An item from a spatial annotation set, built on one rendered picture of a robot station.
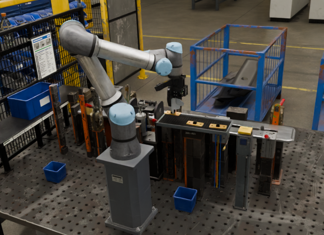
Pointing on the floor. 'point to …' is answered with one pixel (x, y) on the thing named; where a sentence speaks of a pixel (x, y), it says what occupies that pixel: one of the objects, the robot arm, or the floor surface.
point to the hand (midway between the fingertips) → (172, 110)
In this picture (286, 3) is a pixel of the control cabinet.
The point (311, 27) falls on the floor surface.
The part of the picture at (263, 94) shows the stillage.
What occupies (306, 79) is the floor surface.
